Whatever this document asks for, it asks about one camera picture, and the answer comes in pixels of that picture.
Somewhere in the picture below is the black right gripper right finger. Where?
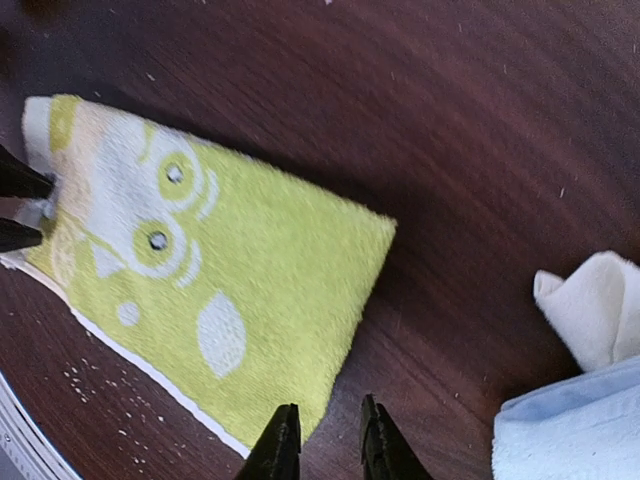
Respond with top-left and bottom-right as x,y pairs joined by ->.
360,394 -> 433,480

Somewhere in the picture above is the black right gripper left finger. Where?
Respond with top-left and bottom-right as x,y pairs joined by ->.
234,404 -> 301,480

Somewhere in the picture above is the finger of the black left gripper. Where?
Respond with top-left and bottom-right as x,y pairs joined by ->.
0,218 -> 43,253
0,146 -> 54,199

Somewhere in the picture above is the green patterned towel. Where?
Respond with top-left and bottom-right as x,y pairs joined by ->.
1,95 -> 396,456

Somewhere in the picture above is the light blue towel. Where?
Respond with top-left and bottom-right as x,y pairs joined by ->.
491,357 -> 639,479

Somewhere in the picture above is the cream white towel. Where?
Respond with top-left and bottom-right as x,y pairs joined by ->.
533,251 -> 639,372

